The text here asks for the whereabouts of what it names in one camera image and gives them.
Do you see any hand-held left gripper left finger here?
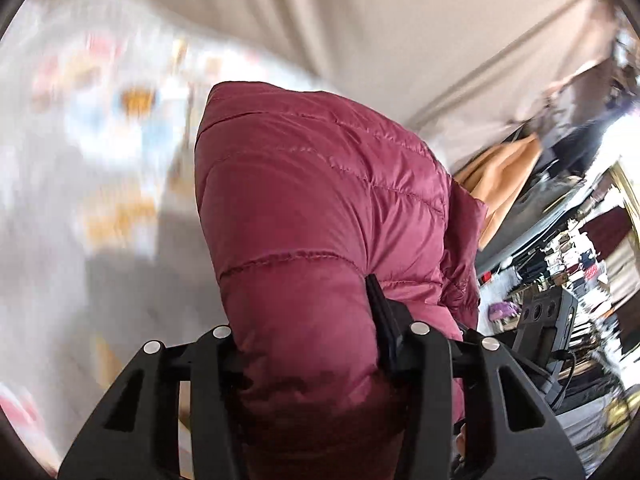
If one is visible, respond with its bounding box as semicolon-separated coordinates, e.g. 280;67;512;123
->
59;325;252;480

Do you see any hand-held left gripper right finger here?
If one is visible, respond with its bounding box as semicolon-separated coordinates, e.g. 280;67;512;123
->
364;274;587;480

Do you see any maroon puffer jacket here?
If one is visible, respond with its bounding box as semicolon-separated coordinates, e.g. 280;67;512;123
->
194;81;489;480

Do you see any purple object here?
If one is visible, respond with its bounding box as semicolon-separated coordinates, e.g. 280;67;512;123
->
487;301;519;322

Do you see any dark grey furniture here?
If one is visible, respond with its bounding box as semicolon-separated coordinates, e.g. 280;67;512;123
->
475;172;593;272

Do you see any tan cloth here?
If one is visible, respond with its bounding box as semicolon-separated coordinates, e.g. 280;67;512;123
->
452;132;547;252

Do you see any floral grey bed sheet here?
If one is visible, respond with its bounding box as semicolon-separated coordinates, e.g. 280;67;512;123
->
0;0;326;480

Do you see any black cable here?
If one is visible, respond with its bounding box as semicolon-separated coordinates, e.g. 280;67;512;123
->
542;350;578;413

